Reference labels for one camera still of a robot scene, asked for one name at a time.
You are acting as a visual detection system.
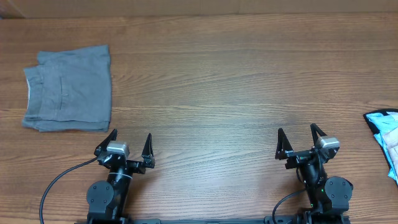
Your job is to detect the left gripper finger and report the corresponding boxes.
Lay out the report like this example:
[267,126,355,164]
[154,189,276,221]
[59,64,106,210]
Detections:
[141,133,155,168]
[94,129,118,156]

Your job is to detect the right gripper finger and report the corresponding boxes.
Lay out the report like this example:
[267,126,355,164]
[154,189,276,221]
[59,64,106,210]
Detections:
[275,128,293,160]
[310,123,327,144]

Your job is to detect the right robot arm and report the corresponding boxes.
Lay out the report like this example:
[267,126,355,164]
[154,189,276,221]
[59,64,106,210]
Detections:
[269,123,354,224]

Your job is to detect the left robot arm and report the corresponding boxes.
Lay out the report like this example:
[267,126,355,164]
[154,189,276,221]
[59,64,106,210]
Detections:
[86,129,155,224]

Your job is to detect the folded grey shorts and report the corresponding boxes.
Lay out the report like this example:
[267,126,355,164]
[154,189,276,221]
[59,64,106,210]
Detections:
[22,45,112,132]

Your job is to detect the light blue garment pile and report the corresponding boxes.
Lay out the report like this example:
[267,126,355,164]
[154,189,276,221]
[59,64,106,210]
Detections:
[363,108,397,184]

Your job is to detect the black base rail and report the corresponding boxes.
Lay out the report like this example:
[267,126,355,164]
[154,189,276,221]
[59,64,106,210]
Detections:
[74,215,352,224]

